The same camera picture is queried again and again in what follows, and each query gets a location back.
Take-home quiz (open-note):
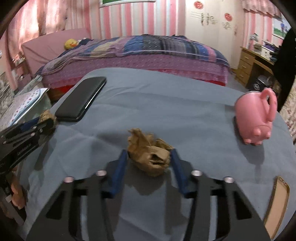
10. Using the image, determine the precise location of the brown paper ball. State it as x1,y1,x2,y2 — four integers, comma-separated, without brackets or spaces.
127,128,173,177

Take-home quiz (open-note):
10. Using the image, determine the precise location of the polka dot bag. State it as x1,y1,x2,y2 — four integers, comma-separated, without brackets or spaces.
1,88,49,131

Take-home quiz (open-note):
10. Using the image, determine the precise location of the black phone wallet case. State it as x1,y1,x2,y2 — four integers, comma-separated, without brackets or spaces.
55,76,107,122

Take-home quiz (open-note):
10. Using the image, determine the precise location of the brown phone case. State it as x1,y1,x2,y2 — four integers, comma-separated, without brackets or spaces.
263,176,290,240

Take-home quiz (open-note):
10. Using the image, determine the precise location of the bed with striped quilt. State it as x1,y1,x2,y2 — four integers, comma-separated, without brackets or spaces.
22,28,230,91

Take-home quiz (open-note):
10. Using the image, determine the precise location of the yellow duck plush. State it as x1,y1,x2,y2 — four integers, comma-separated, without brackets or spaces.
64,39,79,50

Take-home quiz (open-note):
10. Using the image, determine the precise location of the pink rabbit piggy bank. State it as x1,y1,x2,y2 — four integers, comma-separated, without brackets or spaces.
234,88,278,145

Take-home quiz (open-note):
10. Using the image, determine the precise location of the grey blue tablecloth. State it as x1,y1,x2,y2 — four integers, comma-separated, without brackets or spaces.
19,68,295,240

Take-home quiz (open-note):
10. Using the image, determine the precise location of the black box under desk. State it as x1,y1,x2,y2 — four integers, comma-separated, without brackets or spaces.
250,75,273,92

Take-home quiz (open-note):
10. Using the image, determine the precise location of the wooden desk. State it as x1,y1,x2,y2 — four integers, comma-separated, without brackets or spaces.
235,47,276,91

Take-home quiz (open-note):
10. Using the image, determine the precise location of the desk lamp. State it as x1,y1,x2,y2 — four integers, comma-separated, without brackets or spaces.
248,33,258,50

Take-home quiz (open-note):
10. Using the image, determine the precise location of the white wardrobe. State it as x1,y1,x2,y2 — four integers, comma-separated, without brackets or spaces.
185,0,244,69

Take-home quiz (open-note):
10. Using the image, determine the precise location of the small framed couple photo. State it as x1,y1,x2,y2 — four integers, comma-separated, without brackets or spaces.
273,17,291,39

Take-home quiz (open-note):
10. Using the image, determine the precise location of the pink window valance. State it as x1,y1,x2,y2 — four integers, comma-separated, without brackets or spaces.
241,0,281,18

